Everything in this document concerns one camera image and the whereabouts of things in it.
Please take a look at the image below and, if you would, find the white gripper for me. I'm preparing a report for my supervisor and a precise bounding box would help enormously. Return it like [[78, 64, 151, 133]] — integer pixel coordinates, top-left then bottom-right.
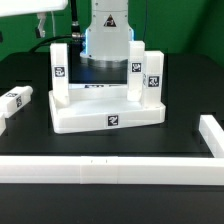
[[0, 0, 68, 38]]

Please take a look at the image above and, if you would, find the white desk top tray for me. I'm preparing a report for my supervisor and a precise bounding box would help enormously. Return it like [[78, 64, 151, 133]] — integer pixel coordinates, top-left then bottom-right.
[[49, 85, 166, 134]]

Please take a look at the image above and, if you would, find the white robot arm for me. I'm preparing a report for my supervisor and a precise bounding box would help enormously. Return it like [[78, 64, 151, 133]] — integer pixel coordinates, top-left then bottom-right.
[[0, 0, 134, 84]]

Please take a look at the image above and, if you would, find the white thin cable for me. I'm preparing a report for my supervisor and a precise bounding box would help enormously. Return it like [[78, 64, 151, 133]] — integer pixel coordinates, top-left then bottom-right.
[[50, 11, 57, 38]]

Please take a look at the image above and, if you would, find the black cable with connector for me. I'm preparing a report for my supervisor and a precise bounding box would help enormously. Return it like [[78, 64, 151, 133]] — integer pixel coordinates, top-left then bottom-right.
[[27, 0, 88, 54]]

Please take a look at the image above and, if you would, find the white front obstacle rail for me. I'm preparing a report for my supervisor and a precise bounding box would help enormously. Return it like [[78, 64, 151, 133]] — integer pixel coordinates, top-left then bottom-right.
[[0, 156, 224, 186]]

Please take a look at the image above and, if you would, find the white obstacle rail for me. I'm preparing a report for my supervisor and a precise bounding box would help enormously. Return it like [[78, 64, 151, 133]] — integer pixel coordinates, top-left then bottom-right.
[[0, 156, 224, 186], [199, 115, 224, 159]]

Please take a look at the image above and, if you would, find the white right obstacle rail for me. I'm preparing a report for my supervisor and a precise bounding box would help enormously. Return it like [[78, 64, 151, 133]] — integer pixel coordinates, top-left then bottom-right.
[[199, 115, 224, 159]]

